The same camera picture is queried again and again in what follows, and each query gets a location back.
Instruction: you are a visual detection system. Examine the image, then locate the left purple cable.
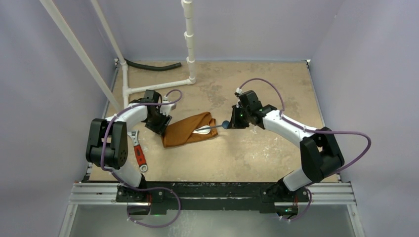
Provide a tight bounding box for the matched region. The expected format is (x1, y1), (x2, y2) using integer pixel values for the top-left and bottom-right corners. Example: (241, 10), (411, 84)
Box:
(99, 89), (183, 229)

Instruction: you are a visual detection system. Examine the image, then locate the aluminium extrusion rail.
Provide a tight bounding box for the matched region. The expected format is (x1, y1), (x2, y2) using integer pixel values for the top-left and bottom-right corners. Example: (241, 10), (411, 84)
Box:
(69, 183), (356, 205)

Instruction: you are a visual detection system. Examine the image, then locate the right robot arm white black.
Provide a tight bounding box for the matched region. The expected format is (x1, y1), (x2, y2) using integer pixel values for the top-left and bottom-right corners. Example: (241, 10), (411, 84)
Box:
(228, 89), (344, 201)

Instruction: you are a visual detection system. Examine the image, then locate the red handled adjustable wrench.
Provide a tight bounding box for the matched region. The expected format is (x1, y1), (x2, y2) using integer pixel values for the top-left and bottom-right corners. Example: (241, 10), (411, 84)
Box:
(127, 130), (148, 173)

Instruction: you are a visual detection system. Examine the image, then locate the orange cloth napkin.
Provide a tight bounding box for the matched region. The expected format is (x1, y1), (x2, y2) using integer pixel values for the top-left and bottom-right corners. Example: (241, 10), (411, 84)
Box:
(162, 112), (218, 148)

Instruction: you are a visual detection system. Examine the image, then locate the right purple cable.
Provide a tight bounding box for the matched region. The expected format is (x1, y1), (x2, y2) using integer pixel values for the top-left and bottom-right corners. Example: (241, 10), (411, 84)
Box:
(237, 78), (373, 223)

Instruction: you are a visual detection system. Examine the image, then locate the black corrugated hose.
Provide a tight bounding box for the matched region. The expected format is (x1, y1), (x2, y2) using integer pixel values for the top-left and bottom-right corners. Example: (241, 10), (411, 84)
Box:
(124, 58), (182, 72)

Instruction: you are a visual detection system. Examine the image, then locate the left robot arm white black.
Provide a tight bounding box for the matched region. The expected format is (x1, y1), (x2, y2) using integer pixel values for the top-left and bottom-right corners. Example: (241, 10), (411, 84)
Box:
(85, 90), (177, 202)

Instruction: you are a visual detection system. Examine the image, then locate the purple cable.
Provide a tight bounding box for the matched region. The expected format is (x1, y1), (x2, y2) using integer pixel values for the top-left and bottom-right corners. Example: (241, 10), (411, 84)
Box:
(99, 89), (183, 229)
(237, 78), (373, 223)

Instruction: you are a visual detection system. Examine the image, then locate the white PVC pipe frame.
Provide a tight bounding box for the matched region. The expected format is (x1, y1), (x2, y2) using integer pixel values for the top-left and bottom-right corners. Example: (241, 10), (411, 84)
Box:
(39, 0), (197, 112)

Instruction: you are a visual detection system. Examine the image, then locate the white ceramic spoon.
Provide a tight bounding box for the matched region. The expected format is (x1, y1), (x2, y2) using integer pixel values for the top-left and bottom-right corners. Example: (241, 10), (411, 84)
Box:
(192, 125), (212, 135)

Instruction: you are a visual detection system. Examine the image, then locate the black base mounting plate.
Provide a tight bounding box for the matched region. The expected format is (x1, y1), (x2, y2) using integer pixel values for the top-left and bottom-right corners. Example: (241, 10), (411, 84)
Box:
(116, 181), (309, 215)

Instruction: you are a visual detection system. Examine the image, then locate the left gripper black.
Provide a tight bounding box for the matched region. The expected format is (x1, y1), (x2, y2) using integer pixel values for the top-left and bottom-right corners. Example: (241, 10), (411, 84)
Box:
(145, 109), (171, 137)

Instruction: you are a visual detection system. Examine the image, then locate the small dark blue disc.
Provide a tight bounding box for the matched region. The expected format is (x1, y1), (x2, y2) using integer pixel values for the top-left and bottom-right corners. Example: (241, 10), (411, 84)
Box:
(211, 120), (230, 129)

